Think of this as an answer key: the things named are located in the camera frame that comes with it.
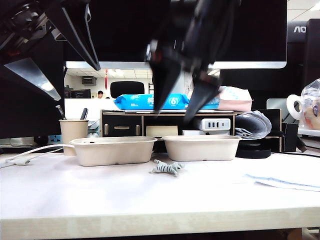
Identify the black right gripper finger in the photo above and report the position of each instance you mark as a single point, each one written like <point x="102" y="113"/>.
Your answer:
<point x="202" y="95"/>
<point x="163" y="82"/>

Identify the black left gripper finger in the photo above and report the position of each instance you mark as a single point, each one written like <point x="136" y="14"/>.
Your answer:
<point x="77" y="32"/>
<point x="35" y="75"/>

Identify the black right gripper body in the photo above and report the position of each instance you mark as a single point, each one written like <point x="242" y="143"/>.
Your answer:
<point x="180" y="58"/>

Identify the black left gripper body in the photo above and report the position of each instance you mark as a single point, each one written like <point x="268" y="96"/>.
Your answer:
<point x="25" y="25"/>

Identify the white grey striped tiger doll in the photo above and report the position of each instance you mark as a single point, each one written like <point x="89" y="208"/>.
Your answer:
<point x="165" y="168"/>

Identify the beige paper box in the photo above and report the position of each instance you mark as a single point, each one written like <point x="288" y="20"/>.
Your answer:
<point x="201" y="150"/>
<point x="115" y="152"/>

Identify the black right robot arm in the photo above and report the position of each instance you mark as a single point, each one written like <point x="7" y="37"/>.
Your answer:
<point x="212" y="30"/>

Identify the white flat box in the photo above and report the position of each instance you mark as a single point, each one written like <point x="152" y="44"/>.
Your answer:
<point x="192" y="133"/>

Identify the beige small box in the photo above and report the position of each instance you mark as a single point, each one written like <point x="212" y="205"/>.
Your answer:
<point x="162" y="131"/>

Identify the black small stand box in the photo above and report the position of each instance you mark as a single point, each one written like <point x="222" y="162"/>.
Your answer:
<point x="290" y="137"/>

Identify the white power strip charger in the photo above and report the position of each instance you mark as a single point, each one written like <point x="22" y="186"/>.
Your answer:
<point x="215" y="124"/>

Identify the pink tissue pack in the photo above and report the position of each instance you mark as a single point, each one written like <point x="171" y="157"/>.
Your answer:
<point x="237" y="100"/>

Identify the black office chair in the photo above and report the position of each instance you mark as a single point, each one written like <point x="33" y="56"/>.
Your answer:
<point x="127" y="90"/>

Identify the blue wet wipes pack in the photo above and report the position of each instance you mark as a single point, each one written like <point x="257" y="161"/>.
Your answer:
<point x="130" y="101"/>

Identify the silver pen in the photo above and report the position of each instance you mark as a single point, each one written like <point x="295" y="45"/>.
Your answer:
<point x="60" y="112"/>

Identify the black dark monitor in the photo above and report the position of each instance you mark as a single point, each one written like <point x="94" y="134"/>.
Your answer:
<point x="25" y="120"/>

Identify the dark background monitor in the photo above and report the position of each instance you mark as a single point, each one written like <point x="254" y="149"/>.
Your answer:
<point x="78" y="93"/>

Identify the silver bezel computer monitor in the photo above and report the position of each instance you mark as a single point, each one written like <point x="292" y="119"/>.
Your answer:
<point x="125" y="30"/>

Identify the grey ceiling air conditioner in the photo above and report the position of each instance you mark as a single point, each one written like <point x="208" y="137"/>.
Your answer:
<point x="89" y="80"/>

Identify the black wooden desk organizer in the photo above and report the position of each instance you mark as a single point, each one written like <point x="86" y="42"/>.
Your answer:
<point x="122" y="120"/>

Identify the red hanging knot ornament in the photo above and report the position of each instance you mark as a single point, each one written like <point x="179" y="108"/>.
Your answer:
<point x="106" y="81"/>

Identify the rolled grey papers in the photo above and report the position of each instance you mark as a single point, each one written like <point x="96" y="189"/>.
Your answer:
<point x="254" y="125"/>

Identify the black pen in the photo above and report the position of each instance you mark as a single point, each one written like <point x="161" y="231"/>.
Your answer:
<point x="84" y="113"/>

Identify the person in background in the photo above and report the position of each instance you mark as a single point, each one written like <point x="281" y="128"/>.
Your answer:
<point x="100" y="95"/>

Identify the blue power socket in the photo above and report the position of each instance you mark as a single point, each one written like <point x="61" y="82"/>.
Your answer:
<point x="55" y="138"/>

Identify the beige paper cup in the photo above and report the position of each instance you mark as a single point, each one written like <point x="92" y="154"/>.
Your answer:
<point x="73" y="135"/>

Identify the grey metal plate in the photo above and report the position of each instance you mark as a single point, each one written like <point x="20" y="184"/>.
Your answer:
<point x="275" y="103"/>

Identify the black round base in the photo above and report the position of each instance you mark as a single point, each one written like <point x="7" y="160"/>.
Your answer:
<point x="253" y="153"/>

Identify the white paper roll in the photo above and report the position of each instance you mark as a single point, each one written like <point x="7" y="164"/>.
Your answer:
<point x="290" y="105"/>

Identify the black AOC monitor back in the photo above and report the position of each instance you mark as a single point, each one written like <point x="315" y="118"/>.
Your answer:
<point x="297" y="50"/>

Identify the clear plastic bag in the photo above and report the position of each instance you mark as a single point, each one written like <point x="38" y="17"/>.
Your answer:
<point x="310" y="110"/>

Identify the white paper sheets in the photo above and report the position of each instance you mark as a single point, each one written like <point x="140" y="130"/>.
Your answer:
<point x="287" y="182"/>

